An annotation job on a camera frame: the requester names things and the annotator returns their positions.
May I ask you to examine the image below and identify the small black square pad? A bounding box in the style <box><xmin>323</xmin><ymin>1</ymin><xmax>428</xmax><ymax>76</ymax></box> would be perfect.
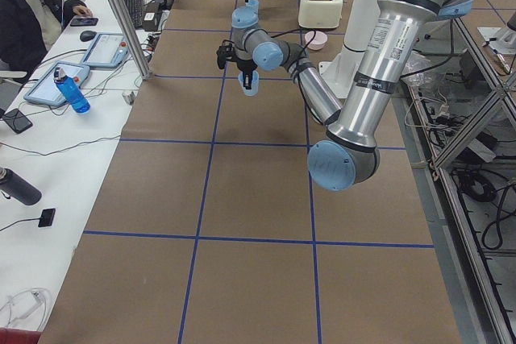
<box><xmin>38</xmin><ymin>208</ymin><xmax>56</xmax><ymax>228</ymax></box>

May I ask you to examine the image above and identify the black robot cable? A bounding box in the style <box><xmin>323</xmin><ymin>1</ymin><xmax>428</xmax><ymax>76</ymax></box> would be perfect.
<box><xmin>270</xmin><ymin>27</ymin><xmax>319</xmax><ymax>119</ymax></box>

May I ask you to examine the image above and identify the black smartphone on desk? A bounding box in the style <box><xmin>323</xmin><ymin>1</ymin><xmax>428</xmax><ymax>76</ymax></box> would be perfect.
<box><xmin>69</xmin><ymin>17</ymin><xmax>98</xmax><ymax>27</ymax></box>

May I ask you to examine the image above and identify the seated person dark jacket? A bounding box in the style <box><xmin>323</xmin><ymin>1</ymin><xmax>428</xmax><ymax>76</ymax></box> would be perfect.
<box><xmin>1</xmin><ymin>0</ymin><xmax>87</xmax><ymax>83</ymax></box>

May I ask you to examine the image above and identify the cream toaster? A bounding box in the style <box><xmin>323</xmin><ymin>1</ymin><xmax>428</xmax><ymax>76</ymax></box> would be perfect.
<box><xmin>298</xmin><ymin>0</ymin><xmax>343</xmax><ymax>29</ymax></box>

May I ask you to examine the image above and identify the small silver box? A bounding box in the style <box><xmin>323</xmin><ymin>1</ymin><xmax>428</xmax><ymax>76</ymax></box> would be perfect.
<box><xmin>122</xmin><ymin>90</ymin><xmax>135</xmax><ymax>106</ymax></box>

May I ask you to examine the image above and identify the teach pendant tablet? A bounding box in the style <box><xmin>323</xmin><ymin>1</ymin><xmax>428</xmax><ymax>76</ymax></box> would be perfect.
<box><xmin>23</xmin><ymin>60</ymin><xmax>90</xmax><ymax>107</ymax></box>
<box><xmin>81</xmin><ymin>32</ymin><xmax>128</xmax><ymax>69</ymax></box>

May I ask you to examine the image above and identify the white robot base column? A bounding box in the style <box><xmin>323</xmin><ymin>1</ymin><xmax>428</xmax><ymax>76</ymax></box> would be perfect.
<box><xmin>318</xmin><ymin>0</ymin><xmax>380</xmax><ymax>98</ymax></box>

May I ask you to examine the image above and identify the person's hand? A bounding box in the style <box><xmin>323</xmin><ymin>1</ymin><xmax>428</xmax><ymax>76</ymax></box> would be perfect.
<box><xmin>73</xmin><ymin>5</ymin><xmax>93</xmax><ymax>18</ymax></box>

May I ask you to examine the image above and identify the teach pendant tablet front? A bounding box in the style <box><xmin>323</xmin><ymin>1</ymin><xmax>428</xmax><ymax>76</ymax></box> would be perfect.
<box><xmin>23</xmin><ymin>60</ymin><xmax>90</xmax><ymax>107</ymax></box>

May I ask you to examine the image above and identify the aluminium frame truss right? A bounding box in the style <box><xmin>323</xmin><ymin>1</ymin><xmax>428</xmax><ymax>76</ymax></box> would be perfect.
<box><xmin>401</xmin><ymin>10</ymin><xmax>515</xmax><ymax>343</ymax></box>

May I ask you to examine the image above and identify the black computer mouse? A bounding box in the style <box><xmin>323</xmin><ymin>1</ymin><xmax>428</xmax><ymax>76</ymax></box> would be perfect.
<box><xmin>79</xmin><ymin>30</ymin><xmax>97</xmax><ymax>42</ymax></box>

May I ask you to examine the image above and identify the aluminium frame post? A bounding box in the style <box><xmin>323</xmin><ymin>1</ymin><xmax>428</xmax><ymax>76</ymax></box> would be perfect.
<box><xmin>108</xmin><ymin>0</ymin><xmax>151</xmax><ymax>80</ymax></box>

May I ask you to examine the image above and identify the dark grey bottle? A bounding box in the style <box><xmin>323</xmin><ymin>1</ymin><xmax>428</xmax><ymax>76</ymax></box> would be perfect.
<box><xmin>1</xmin><ymin>168</ymin><xmax>42</xmax><ymax>205</ymax></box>

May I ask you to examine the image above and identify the white cable bundle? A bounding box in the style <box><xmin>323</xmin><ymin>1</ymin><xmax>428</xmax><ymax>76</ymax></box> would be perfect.
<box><xmin>0</xmin><ymin>287</ymin><xmax>52</xmax><ymax>331</ymax></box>

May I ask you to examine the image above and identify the teach pendant tablet rear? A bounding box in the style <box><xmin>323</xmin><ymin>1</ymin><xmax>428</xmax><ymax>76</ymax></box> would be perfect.
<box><xmin>81</xmin><ymin>32</ymin><xmax>128</xmax><ymax>69</ymax></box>

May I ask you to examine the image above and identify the black keyboard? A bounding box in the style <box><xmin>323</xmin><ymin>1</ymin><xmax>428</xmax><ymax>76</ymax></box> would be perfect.
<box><xmin>123</xmin><ymin>0</ymin><xmax>144</xmax><ymax>29</ymax></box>

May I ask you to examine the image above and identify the blue water bottle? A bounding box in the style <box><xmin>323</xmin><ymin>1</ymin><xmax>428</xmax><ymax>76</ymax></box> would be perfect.
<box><xmin>53</xmin><ymin>67</ymin><xmax>90</xmax><ymax>114</ymax></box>

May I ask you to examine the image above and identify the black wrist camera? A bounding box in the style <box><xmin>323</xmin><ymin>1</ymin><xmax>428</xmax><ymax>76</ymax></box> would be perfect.
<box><xmin>216</xmin><ymin>39</ymin><xmax>235</xmax><ymax>70</ymax></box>

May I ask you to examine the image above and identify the pink bowl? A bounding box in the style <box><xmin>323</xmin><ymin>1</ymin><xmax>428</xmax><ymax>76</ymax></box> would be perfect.
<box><xmin>304</xmin><ymin>31</ymin><xmax>328</xmax><ymax>51</ymax></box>

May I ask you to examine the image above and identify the black phone near edge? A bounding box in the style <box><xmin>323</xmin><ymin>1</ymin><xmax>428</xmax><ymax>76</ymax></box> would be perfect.
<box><xmin>2</xmin><ymin>108</ymin><xmax>33</xmax><ymax>134</ymax></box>

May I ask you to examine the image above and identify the light blue plastic cup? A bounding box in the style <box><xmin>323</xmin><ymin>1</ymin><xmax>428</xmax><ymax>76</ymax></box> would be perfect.
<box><xmin>238</xmin><ymin>70</ymin><xmax>259</xmax><ymax>97</ymax></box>

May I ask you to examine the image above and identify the black coiled cable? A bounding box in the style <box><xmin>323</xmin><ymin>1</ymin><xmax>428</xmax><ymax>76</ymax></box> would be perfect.
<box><xmin>449</xmin><ymin>166</ymin><xmax>516</xmax><ymax>251</ymax></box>

